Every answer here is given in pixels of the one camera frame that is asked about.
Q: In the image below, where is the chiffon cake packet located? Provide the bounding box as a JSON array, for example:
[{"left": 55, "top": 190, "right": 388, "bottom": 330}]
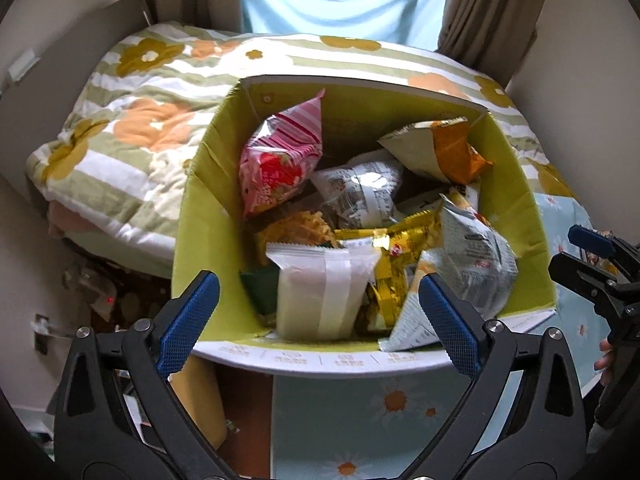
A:
[{"left": 378, "top": 117, "right": 492, "bottom": 185}]

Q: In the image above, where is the grey bed headboard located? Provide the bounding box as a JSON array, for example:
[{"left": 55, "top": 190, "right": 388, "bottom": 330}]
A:
[{"left": 1, "top": 0, "right": 146, "bottom": 196}]

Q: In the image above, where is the floral striped quilt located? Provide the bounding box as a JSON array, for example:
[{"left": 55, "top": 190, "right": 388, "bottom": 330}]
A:
[{"left": 26, "top": 22, "right": 570, "bottom": 278}]

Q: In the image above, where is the pink striped snack bag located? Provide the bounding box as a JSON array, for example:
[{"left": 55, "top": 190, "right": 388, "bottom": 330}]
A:
[{"left": 239, "top": 90, "right": 326, "bottom": 218}]

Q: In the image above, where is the yellow gold candy bag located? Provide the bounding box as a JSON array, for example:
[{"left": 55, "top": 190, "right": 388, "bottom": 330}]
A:
[{"left": 334, "top": 208, "right": 440, "bottom": 335}]

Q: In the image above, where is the blue white snack bag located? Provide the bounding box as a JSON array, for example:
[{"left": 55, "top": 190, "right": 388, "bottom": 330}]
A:
[{"left": 310, "top": 150, "right": 404, "bottom": 229}]

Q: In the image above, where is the right brown curtain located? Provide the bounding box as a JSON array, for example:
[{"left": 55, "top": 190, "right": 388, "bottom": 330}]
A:
[{"left": 437, "top": 0, "right": 544, "bottom": 86}]

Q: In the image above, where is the grey white printed bag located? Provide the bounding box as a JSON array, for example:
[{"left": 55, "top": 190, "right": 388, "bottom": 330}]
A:
[{"left": 378, "top": 196, "right": 518, "bottom": 352}]

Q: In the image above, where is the orange waffle snack bag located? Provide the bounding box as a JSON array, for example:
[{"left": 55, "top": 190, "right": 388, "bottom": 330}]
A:
[{"left": 255, "top": 210, "right": 337, "bottom": 266}]

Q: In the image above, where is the person right hand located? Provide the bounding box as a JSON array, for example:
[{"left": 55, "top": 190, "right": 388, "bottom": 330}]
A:
[{"left": 593, "top": 339, "right": 616, "bottom": 386}]

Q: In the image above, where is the yellow-green cardboard box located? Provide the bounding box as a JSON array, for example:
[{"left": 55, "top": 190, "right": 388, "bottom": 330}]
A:
[{"left": 171, "top": 75, "right": 556, "bottom": 377}]

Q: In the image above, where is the white translucent packet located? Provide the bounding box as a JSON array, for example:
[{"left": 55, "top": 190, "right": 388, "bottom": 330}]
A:
[{"left": 266, "top": 243, "right": 382, "bottom": 341}]

